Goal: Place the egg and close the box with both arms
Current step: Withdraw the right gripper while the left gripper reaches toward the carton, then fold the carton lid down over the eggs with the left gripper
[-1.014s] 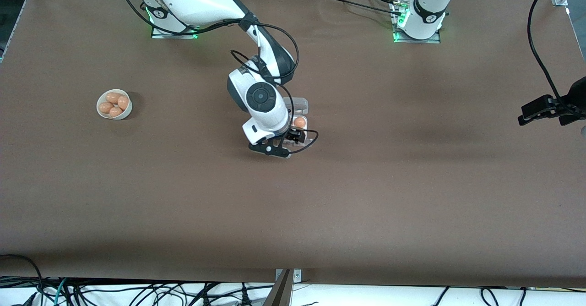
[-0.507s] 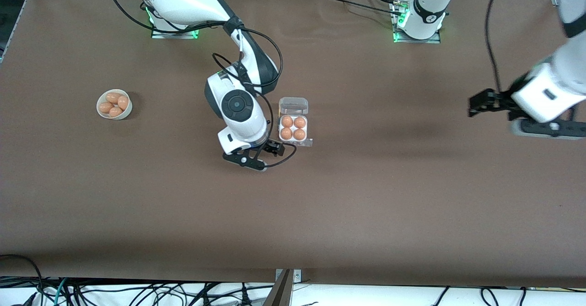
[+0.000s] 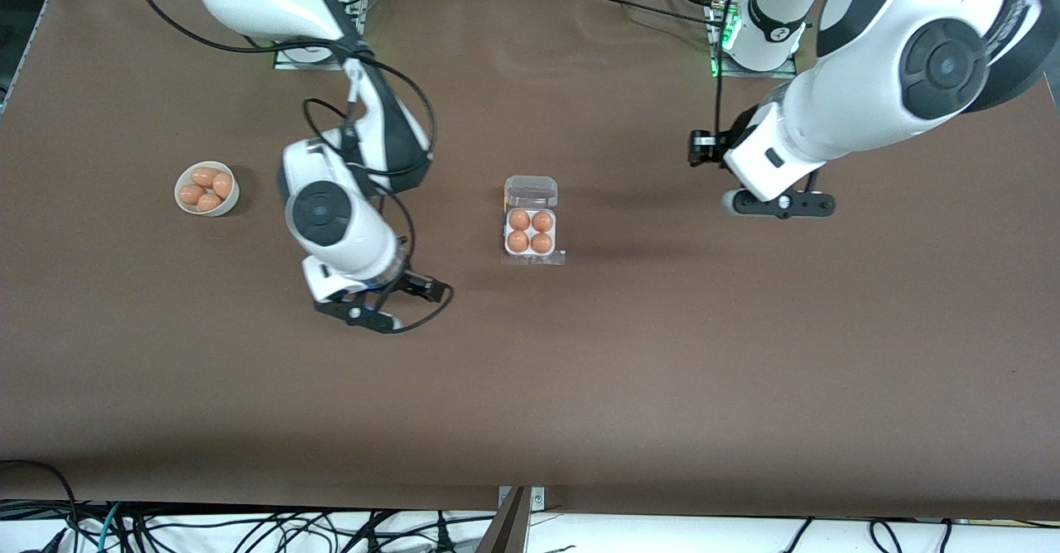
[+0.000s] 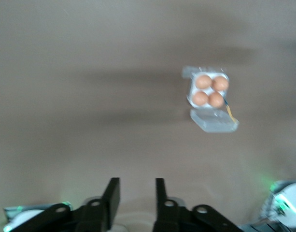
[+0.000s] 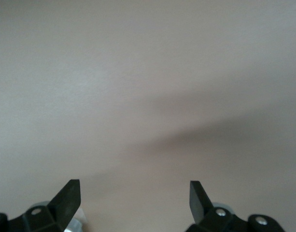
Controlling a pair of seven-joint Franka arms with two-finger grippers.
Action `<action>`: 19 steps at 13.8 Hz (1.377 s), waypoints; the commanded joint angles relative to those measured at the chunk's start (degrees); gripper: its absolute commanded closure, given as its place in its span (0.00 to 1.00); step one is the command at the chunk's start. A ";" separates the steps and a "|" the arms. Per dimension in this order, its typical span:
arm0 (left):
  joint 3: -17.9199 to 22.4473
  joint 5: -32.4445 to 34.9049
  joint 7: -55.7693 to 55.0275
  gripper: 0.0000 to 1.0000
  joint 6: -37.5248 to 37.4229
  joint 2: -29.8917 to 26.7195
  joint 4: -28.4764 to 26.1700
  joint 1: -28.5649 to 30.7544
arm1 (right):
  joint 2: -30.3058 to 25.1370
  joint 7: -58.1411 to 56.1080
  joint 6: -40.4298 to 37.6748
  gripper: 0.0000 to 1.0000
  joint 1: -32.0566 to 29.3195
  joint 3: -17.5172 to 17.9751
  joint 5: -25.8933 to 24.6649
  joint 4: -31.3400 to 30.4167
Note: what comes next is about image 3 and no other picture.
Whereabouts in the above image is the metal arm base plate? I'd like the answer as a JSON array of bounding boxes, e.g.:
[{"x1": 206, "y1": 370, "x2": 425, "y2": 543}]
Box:
[
  {"x1": 709, "y1": 2, "x2": 799, "y2": 80},
  {"x1": 272, "y1": 0, "x2": 369, "y2": 72}
]

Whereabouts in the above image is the clear plastic egg carton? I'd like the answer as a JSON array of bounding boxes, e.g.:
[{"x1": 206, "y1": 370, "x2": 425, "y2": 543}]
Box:
[{"x1": 502, "y1": 175, "x2": 561, "y2": 261}]

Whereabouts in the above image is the teal cable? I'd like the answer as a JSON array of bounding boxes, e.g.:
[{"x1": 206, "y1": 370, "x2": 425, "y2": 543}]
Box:
[{"x1": 96, "y1": 501, "x2": 127, "y2": 553}]

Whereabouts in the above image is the black looped cable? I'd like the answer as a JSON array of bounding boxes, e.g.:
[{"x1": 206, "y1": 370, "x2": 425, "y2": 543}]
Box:
[{"x1": 0, "y1": 459, "x2": 81, "y2": 553}]

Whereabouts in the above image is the small metal bracket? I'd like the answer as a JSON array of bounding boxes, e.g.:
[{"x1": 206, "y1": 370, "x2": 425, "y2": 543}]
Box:
[{"x1": 497, "y1": 486, "x2": 547, "y2": 511}]

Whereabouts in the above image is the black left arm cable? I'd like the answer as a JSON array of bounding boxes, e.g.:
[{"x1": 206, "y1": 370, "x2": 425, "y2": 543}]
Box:
[{"x1": 713, "y1": 0, "x2": 756, "y2": 137}]

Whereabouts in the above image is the white round bowl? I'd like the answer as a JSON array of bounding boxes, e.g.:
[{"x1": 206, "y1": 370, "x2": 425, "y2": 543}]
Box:
[{"x1": 174, "y1": 161, "x2": 241, "y2": 218}]

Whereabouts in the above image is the dark metal strut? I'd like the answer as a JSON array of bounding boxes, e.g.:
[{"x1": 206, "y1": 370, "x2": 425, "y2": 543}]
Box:
[{"x1": 475, "y1": 487, "x2": 532, "y2": 553}]

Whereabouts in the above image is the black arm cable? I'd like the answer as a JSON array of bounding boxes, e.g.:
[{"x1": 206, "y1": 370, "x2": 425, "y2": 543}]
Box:
[
  {"x1": 713, "y1": 0, "x2": 756, "y2": 137},
  {"x1": 128, "y1": 0, "x2": 455, "y2": 335}
]

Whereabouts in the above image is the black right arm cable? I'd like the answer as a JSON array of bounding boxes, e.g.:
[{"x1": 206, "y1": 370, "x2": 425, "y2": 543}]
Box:
[{"x1": 128, "y1": 0, "x2": 455, "y2": 335}]

